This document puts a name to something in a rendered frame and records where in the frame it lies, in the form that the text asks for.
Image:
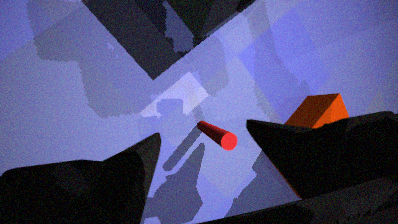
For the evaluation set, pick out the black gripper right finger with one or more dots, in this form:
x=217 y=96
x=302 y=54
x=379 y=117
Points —
x=309 y=158

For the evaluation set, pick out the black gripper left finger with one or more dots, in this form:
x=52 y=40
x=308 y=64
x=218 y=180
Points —
x=116 y=189

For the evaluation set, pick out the red peg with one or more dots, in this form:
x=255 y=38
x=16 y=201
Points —
x=223 y=138

